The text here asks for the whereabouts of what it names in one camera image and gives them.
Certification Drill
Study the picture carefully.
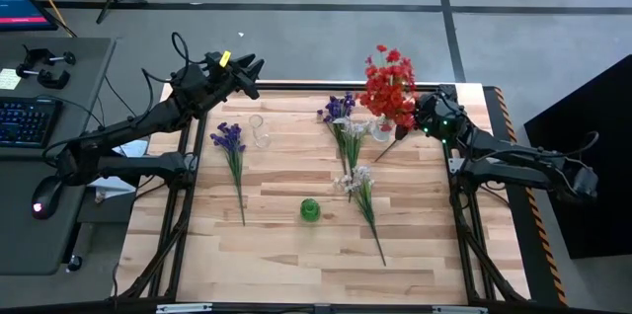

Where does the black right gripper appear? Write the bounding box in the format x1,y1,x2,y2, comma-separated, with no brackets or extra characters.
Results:
394,91,468,145

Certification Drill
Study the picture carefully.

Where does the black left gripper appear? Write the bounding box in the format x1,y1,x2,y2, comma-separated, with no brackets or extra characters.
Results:
197,50,266,103

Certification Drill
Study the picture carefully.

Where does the red artificial flower bunch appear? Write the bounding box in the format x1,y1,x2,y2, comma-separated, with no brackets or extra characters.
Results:
362,44,419,130
357,61,419,132

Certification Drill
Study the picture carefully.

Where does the purple artificial flower bunch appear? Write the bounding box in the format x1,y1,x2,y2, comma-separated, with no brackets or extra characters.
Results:
315,91,357,177
209,121,248,228

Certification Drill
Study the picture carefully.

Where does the clear ribbed glass vase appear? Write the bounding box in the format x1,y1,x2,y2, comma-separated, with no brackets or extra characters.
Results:
368,115,396,143

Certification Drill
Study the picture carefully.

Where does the green glass vase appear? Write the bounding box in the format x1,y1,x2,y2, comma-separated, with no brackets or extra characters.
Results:
299,197,322,223

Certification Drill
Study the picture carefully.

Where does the clear smooth glass carafe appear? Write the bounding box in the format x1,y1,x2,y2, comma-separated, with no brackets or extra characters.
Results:
248,114,273,150

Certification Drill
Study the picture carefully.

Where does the white paper sheet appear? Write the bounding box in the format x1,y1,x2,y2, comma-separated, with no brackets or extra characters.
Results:
118,138,150,158

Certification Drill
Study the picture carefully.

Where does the black orange hazard strip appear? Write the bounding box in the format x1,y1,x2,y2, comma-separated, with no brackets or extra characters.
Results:
486,85,570,307

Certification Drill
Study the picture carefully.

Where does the white folded paper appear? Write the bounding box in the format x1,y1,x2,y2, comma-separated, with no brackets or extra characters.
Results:
91,178,137,205

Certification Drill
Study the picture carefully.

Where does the black C-clamp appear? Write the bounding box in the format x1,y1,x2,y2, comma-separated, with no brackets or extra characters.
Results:
14,64,71,91
22,45,78,67

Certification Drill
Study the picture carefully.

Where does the black panel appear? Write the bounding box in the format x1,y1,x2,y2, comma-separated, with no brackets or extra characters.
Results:
522,54,632,261

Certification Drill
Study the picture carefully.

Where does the black backlit keyboard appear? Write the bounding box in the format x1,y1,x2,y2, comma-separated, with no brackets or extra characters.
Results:
0,96,64,150

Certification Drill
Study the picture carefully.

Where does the pale sticky note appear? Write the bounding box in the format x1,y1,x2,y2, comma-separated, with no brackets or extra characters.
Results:
0,67,22,91

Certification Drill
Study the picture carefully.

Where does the black computer mouse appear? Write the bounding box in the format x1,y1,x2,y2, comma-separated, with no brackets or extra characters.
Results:
31,175,65,221

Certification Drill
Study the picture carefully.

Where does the grey side desk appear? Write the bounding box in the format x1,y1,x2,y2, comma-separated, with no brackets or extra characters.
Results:
0,36,119,276

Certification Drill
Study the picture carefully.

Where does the black aluminium table frame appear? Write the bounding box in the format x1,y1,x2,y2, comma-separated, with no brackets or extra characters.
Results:
111,80,532,305

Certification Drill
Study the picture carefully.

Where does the silver metal bracket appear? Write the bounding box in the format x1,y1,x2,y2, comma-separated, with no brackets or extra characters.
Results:
432,305,489,314
155,302,214,314

